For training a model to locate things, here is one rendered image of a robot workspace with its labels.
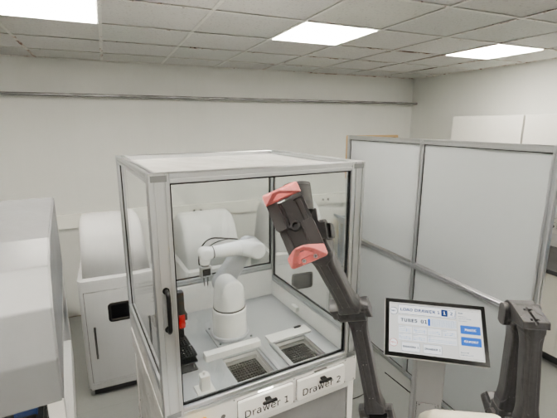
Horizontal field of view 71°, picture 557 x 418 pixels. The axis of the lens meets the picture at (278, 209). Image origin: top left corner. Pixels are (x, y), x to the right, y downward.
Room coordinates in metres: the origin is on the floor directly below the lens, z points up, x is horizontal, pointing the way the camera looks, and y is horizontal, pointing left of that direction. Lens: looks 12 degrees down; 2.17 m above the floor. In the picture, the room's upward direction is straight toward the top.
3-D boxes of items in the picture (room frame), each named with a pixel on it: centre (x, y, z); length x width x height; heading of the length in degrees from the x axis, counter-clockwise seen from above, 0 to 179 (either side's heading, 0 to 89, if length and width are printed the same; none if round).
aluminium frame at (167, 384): (2.05, 0.25, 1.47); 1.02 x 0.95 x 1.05; 119
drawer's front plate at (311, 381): (1.75, -0.22, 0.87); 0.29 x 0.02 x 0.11; 119
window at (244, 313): (1.65, 0.04, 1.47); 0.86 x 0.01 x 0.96; 119
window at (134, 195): (1.81, 0.68, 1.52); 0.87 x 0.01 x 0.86; 29
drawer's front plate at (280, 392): (1.60, 0.06, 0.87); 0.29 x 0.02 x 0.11; 119
